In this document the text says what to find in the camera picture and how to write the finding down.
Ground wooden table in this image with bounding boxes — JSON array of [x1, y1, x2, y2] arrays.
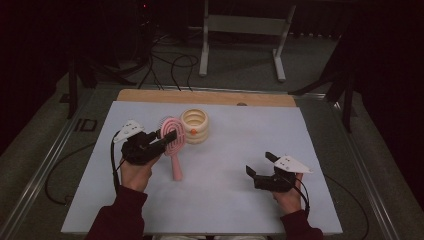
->
[[116, 88, 298, 108]]

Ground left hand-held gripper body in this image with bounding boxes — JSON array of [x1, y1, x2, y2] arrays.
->
[[112, 119, 168, 166]]

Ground black stand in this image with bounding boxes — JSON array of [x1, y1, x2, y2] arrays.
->
[[287, 31, 358, 134], [65, 54, 138, 120]]

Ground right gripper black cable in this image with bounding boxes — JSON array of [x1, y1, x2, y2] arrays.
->
[[292, 173, 370, 240]]

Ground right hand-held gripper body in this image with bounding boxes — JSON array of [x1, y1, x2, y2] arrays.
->
[[253, 154, 315, 194]]

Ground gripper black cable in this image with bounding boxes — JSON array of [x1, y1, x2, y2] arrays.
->
[[292, 173, 370, 240], [44, 130, 126, 206]]

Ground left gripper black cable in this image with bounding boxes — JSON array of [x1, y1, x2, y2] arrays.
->
[[44, 130, 126, 206]]

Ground person's left hand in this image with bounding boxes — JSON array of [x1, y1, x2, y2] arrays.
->
[[118, 155, 161, 194]]

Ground cream ribbed holder cup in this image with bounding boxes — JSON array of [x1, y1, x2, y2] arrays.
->
[[179, 108, 211, 145]]

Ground white metal stand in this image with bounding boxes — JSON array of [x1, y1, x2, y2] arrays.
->
[[198, 0, 297, 83]]

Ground white table mat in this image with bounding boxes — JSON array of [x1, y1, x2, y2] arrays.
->
[[60, 100, 344, 236]]

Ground person's right hand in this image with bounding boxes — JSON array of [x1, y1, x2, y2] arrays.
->
[[272, 172, 306, 216]]

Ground black floor cables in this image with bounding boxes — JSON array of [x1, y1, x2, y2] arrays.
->
[[137, 31, 200, 92]]

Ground aluminium floor rail frame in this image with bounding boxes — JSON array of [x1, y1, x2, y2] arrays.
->
[[0, 84, 424, 240]]

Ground pink hairbrush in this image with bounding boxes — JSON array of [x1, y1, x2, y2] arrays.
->
[[159, 116, 187, 182]]

